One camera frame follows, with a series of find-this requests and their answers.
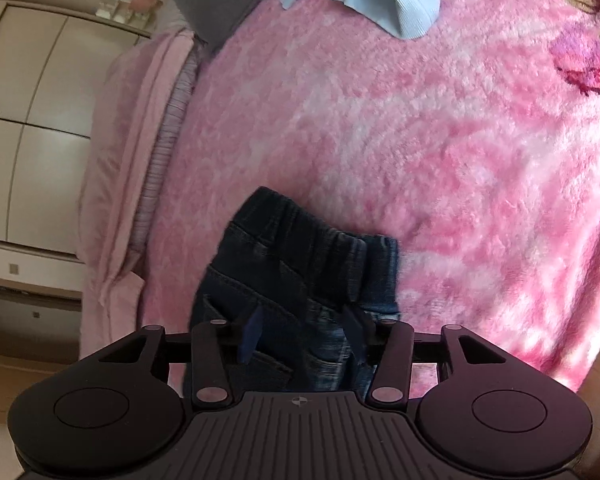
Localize pink fluffy rose blanket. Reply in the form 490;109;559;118
140;0;600;396

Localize pink pillow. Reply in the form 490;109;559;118
77;27;201;356

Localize small dark elastic-waist jeans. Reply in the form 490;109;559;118
182;186;403;393

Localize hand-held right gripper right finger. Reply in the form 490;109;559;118
341;304;506;407

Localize lilac striped bedding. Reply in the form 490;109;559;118
130;35;206;281

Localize cream wardrobe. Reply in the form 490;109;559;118
0;0;153;356

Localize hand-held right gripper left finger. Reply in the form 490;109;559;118
97;305;266;408

